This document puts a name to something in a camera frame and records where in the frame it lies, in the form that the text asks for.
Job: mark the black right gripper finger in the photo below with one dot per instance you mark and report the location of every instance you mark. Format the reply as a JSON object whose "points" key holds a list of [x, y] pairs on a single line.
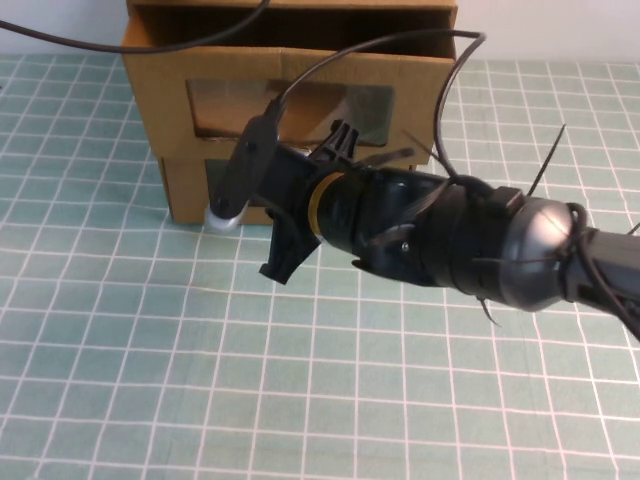
{"points": [[340, 145], [287, 255]]}

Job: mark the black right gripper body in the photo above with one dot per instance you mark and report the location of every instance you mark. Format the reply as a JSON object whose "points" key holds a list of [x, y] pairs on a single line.
{"points": [[292, 190]]}

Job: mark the black zip tie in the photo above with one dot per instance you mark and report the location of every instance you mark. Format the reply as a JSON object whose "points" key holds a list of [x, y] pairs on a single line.
{"points": [[548, 160], [487, 310]]}

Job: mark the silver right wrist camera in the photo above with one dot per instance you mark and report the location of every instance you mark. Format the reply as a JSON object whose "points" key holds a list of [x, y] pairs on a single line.
{"points": [[250, 160]]}

